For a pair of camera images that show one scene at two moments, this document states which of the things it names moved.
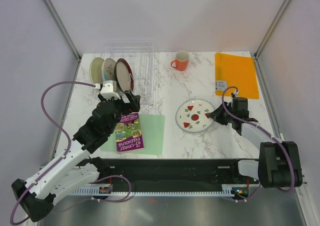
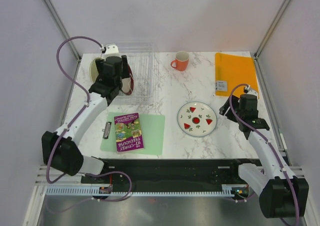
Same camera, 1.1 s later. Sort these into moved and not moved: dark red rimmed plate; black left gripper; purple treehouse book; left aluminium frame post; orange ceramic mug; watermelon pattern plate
Moved: black left gripper; watermelon pattern plate
Not moved: dark red rimmed plate; purple treehouse book; orange ceramic mug; left aluminium frame post
